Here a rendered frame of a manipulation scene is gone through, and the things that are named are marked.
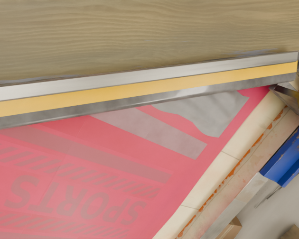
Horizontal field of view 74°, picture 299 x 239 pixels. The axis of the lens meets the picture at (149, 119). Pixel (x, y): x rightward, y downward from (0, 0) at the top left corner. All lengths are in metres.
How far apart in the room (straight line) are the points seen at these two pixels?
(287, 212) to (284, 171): 1.84
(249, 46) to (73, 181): 0.25
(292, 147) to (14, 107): 0.33
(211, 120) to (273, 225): 2.00
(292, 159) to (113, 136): 0.26
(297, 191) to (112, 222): 1.97
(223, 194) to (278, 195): 1.88
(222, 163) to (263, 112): 0.10
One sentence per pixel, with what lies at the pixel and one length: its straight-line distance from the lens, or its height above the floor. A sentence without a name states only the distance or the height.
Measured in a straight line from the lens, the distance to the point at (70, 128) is 0.23.
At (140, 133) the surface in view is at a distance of 0.24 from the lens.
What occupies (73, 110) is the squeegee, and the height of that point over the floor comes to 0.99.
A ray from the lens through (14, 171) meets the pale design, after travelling 0.27.
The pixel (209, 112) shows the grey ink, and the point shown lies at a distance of 0.27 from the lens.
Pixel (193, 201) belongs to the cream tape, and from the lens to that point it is 0.37.
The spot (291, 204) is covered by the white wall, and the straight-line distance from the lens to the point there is 2.20.
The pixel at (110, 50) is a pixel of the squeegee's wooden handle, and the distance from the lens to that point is 0.17.
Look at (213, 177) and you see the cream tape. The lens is 0.36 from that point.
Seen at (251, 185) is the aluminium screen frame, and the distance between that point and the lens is 0.36.
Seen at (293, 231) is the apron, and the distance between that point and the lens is 2.13.
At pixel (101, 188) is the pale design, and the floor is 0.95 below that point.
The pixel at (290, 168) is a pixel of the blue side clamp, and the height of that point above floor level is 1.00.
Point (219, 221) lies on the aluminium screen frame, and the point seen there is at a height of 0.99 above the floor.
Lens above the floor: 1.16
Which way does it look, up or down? 58 degrees down
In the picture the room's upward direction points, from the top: 145 degrees clockwise
